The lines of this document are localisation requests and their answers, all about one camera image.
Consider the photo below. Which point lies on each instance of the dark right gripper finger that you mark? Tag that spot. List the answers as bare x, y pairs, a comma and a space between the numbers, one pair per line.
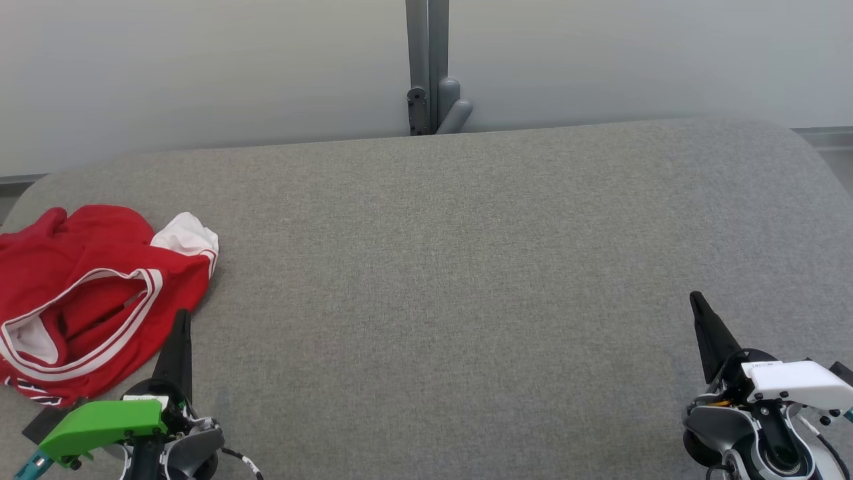
713, 336

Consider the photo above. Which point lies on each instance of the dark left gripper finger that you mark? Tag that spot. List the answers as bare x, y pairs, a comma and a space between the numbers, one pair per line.
177, 353

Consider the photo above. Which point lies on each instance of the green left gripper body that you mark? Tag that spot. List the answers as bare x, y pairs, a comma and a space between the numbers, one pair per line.
100, 423

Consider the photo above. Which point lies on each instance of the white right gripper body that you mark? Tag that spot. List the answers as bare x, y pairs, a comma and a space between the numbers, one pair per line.
800, 383

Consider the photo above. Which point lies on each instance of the red basketball jersey with lettering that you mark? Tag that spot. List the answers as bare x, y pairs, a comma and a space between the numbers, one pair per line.
100, 333

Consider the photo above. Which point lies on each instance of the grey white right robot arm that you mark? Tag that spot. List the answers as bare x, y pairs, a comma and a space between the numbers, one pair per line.
753, 436

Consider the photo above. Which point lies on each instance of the grey fabric sofa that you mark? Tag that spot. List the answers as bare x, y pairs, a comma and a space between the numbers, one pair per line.
466, 280

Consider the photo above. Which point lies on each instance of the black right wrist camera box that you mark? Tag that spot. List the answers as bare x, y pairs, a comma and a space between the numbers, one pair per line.
843, 373

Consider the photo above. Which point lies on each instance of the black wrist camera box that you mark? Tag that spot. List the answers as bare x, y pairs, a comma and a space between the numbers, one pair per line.
46, 423
843, 373

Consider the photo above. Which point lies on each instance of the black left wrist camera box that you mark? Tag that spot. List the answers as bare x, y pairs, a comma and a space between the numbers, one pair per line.
46, 423

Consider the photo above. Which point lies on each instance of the teal left camera connector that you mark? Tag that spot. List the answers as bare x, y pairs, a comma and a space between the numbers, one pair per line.
32, 465

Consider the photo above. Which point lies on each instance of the dark grey hinge bracket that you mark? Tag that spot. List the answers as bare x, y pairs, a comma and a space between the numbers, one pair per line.
418, 110

